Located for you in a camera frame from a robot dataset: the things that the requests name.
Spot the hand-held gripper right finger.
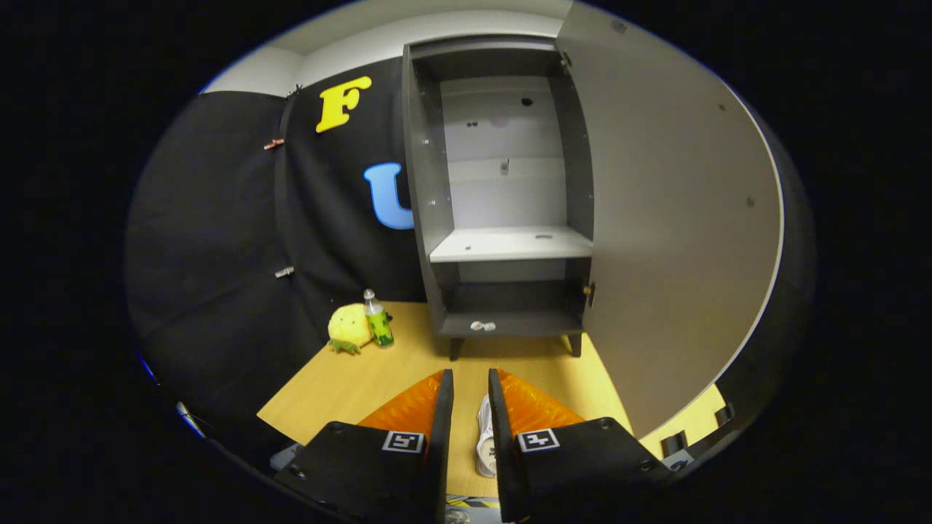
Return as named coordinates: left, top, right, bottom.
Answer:
left=488, top=368, right=678, bottom=523

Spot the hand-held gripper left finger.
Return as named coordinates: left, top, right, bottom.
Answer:
left=273, top=369, right=454, bottom=524

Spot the white canvas shoe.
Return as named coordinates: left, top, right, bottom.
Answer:
left=476, top=394, right=500, bottom=479

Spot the dark grey shoe cabinet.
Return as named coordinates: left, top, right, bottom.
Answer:
left=402, top=35, right=596, bottom=361

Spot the beige shoe cabinet door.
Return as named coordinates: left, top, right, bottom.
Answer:
left=555, top=0, right=786, bottom=440

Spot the white cabinet shelf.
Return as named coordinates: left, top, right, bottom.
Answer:
left=429, top=226, right=594, bottom=263

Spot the green label drink bottle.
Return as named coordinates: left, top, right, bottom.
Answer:
left=363, top=289, right=395, bottom=348

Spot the yellow plush toy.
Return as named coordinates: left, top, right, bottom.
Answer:
left=327, top=303, right=374, bottom=356

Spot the black backdrop cloth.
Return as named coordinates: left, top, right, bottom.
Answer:
left=124, top=58, right=430, bottom=467

